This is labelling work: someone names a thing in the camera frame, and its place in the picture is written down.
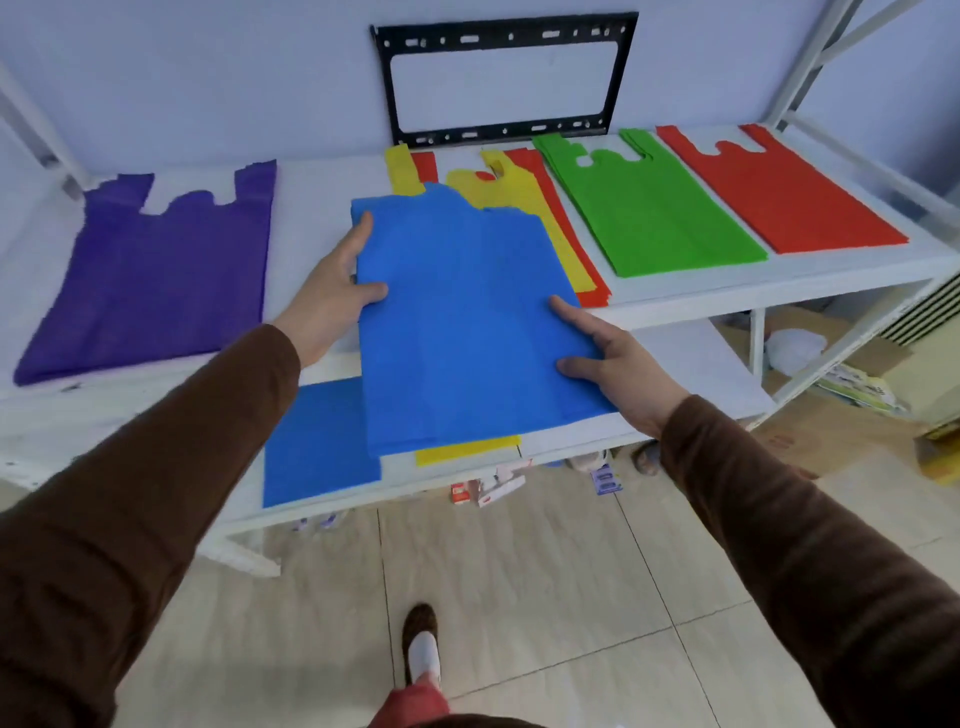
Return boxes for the person's left hand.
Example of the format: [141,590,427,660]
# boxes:
[273,212,389,369]

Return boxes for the person's right hand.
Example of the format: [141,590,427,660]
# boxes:
[549,295,690,441]

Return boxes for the blue non-woven vest bag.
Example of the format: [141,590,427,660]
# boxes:
[262,375,384,510]
[351,183,618,459]

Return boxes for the person's left forearm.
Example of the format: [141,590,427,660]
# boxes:
[0,324,302,728]

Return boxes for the person's right forearm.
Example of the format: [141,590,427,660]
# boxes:
[659,395,960,728]

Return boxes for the red non-woven vest bag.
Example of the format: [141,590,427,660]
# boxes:
[656,123,910,255]
[411,147,612,309]

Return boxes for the white non-woven bag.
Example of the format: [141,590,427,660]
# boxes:
[633,321,777,423]

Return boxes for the yellow non-woven vest bag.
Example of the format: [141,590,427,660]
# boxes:
[384,144,597,295]
[414,435,522,468]

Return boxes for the red and white small box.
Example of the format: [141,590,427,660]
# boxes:
[450,471,528,510]

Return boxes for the green non-woven vest bag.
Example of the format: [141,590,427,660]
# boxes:
[532,129,769,279]

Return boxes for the purple non-woven vest bag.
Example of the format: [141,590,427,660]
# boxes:
[13,159,278,387]

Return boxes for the white plastic bag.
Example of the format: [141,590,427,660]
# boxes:
[765,328,828,377]

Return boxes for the white metal shelf rack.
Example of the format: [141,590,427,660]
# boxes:
[0,0,960,579]

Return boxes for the flat brown cardboard sheet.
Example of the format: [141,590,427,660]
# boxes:
[712,303,933,481]

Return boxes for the printed paper packets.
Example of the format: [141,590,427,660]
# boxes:
[816,363,910,416]

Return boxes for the brown slipper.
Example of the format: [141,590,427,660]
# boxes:
[401,603,442,687]

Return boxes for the beige air conditioner unit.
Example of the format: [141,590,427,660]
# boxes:
[877,273,960,430]

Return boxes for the yellow box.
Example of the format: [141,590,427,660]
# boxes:
[918,423,960,486]

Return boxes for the red trouser leg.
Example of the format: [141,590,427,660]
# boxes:
[367,675,453,728]

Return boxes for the black metal wall bracket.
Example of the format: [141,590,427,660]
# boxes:
[370,12,639,148]

